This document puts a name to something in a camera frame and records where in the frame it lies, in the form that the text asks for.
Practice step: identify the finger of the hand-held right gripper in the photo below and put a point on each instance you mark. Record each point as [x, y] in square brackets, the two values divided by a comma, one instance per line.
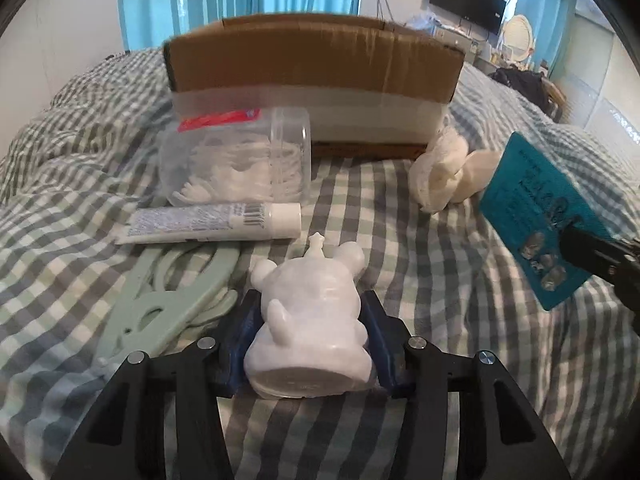
[585, 252]

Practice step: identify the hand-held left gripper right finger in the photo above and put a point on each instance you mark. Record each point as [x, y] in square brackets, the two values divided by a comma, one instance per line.
[386, 355]

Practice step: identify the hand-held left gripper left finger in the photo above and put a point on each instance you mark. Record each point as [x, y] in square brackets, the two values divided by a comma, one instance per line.
[234, 355]

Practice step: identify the teal card with metal studs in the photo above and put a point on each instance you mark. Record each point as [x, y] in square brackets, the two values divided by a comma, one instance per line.
[525, 200]

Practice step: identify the white plaster bear figurine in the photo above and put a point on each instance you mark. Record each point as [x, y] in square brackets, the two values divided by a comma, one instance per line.
[307, 320]

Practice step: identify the green checked bed sheet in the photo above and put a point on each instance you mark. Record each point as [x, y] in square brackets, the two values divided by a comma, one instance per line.
[450, 285]

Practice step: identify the pale green plastic hanger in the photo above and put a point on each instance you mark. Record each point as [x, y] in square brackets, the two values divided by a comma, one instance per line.
[150, 310]
[200, 255]

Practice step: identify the white soft roll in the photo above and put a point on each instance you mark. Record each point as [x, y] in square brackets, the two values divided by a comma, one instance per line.
[480, 172]

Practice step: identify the white squeeze tube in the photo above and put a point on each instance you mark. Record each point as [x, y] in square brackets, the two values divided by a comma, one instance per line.
[200, 221]

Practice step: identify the wooden chair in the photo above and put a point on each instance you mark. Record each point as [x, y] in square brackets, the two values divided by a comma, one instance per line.
[552, 100]

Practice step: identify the dark clothes pile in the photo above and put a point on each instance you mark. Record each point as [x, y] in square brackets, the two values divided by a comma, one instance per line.
[520, 82]

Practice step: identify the clear plastic jar red label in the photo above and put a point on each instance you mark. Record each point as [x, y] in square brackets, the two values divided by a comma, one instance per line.
[225, 165]

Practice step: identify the oval white mirror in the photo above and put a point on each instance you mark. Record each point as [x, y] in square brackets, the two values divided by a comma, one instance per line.
[516, 37]

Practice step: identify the blue window curtain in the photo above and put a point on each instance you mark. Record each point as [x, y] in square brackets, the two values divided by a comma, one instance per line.
[545, 15]
[225, 0]

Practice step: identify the clear plastic bag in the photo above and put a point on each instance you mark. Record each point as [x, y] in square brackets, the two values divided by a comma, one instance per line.
[422, 21]

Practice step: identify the brown cardboard box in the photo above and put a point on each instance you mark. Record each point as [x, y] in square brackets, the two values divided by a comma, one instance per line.
[310, 60]

